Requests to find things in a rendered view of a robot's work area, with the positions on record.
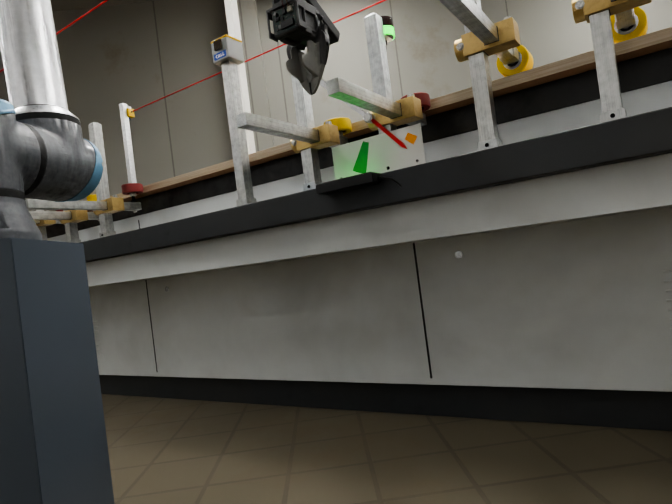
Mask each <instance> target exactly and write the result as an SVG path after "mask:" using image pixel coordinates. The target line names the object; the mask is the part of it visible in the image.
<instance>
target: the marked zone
mask: <svg viewBox="0 0 672 504"><path fill-rule="evenodd" d="M368 148H369V142H364V141H363V143H362V145H361V148H360V151H359V154H358V157H357V160H356V163H355V165H354V168H353V171H355V172H358V173H366V171H367V159H368Z"/></svg>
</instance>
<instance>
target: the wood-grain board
mask: <svg viewBox="0 0 672 504"><path fill-rule="evenodd" d="M614 47H615V54H616V61H617V63H618V62H622V61H625V60H629V59H632V58H636V57H639V56H643V55H646V54H650V53H653V52H657V51H660V50H664V49H668V48H671V47H672V27H669V28H665V29H662V30H659V31H655V32H652V33H649V34H645V35H642V36H639V37H636V38H632V39H629V40H626V41H622V42H619V43H616V44H614ZM593 69H596V63H595V56H594V50H593V51H589V52H586V53H583V54H579V55H576V56H573V57H569V58H566V59H563V60H559V61H556V62H553V63H549V64H546V65H543V66H540V67H536V68H533V69H530V70H526V71H523V72H520V73H516V74H513V75H510V76H506V77H503V78H500V79H497V80H493V81H491V84H492V91H493V98H495V97H498V96H502V95H505V94H509V93H512V92H516V91H519V90H523V89H526V88H530V87H533V86H537V85H540V84H544V83H548V82H551V81H555V80H558V79H562V78H565V77H569V76H572V75H576V74H579V73H583V72H586V71H590V70H593ZM473 103H474V96H473V89H472V87H470V88H467V89H463V90H460V91H457V92H454V93H450V94H447V95H444V96H440V97H437V98H434V99H430V104H431V107H430V108H429V109H428V110H426V111H424V112H422V113H424V114H426V117H428V116H431V115H435V114H438V113H442V112H445V111H449V110H452V109H456V108H459V107H463V106H466V105H470V104H473ZM351 127H352V131H351V132H350V133H348V134H345V135H343V136H344V137H347V138H348V139H350V138H353V137H357V136H360V135H364V134H368V133H371V132H375V131H378V130H375V131H372V130H370V129H369V127H368V125H367V123H366V122H365V121H364V120H361V121H358V122H354V123H351ZM293 154H297V153H295V152H294V151H293V150H292V148H291V143H290V142H288V143H285V144H281V145H278V146H275V147H272V148H268V149H265V150H262V151H258V152H255V153H252V154H248V155H249V163H250V167H251V166H255V165H258V164H262V163H265V162H269V161H272V160H276V159H279V158H283V157H286V156H290V155H293ZM233 171H234V163H233V159H232V160H228V161H225V162H222V163H219V164H215V165H212V166H209V167H205V168H202V169H199V170H195V171H192V172H189V173H185V174H182V175H179V176H176V177H172V178H169V179H166V180H162V181H159V182H156V183H152V184H149V185H146V186H143V193H141V194H137V196H135V199H138V198H142V197H145V196H149V195H152V194H156V193H159V192H163V191H166V190H170V189H173V188H177V187H180V186H184V185H188V184H191V183H195V182H198V181H202V180H205V179H209V178H212V177H216V176H219V175H223V174H226V173H230V172H233ZM116 195H117V197H118V198H123V200H124V202H128V201H131V200H132V197H130V195H124V194H122V193H119V194H116Z"/></svg>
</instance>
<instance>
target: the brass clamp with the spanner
mask: <svg viewBox="0 0 672 504"><path fill-rule="evenodd" d="M395 102H397V103H400V107H401V114H402V115H401V116H398V117H395V118H388V117H385V116H383V115H380V114H377V113H374V112H372V111H370V113H372V114H374V115H375V120H376V121H378V122H379V123H380V124H381V125H382V126H385V125H388V124H392V125H395V126H400V125H404V124H407V123H411V122H414V121H418V120H421V119H423V114H422V106H421V100H420V99H418V98H416V97H414V96H410V97H407V98H403V99H400V100H397V101H395ZM367 125H368V127H369V129H370V130H372V131H375V130H378V127H377V126H376V125H375V124H373V123H367Z"/></svg>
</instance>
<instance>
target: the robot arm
mask: <svg viewBox="0 0 672 504"><path fill-rule="evenodd" d="M272 4H273V7H272V8H270V9H268V10H266V17H267V24H268V32H269V39H271V40H273V41H276V42H278V40H280V42H282V43H285V44H287V49H286V52H287V56H288V59H289V60H288V61H286V63H285V65H286V69H287V71H288V72H289V73H290V74H291V75H293V76H294V77H295V78H297V79H298V80H299V82H300V84H301V85H302V87H303V88H304V90H305V91H306V92H307V93H308V94H309V95H313V94H315V93H316V91H317V89H318V86H319V84H320V81H321V79H322V76H323V73H324V69H325V65H326V63H327V58H328V53H329V47H330V45H331V44H333V43H336V42H338V41H339V37H340V32H339V31H338V29H337V28H336V27H335V25H334V24H333V22H332V21H331V20H330V18H329V17H328V16H327V14H326V13H325V11H324V10H323V9H322V7H321V6H320V5H319V3H318V2H317V0H272ZM272 11H273V12H272ZM270 20H271V21H273V29H274V34H273V33H271V28H270ZM305 47H307V52H306V53H304V52H302V51H304V50H305ZM0 48H1V55H2V61H3V67H4V73H5V79H6V86H7V92H8V98H9V102H8V101H6V100H3V99H0V239H2V238H10V237H11V238H23V239H35V240H42V235H41V232H40V230H39V228H38V227H37V225H36V223H35V221H34V219H33V218H32V216H31V214H30V212H29V210H28V209H27V206H26V201H25V198H29V199H39V200H48V201H55V202H66V201H78V200H81V199H84V198H85V197H87V196H88V195H90V193H91V192H93V191H94V190H95V189H96V187H97V186H98V184H99V182H100V180H101V177H102V172H103V166H102V162H103V160H102V156H101V154H100V152H99V150H98V148H97V147H96V146H95V145H94V144H93V143H91V142H90V141H89V140H86V139H83V135H82V128H81V122H80V119H79V118H78V117H76V116H75V115H73V114H72V113H71V112H69V110H68V104H67V98H66V91H65V85H64V79H63V73H62V67H61V61H60V55H59V49H58V43H57V37H56V31H55V25H54V19H53V13H52V6H51V0H0ZM301 50H302V51H301ZM311 77H312V78H311Z"/></svg>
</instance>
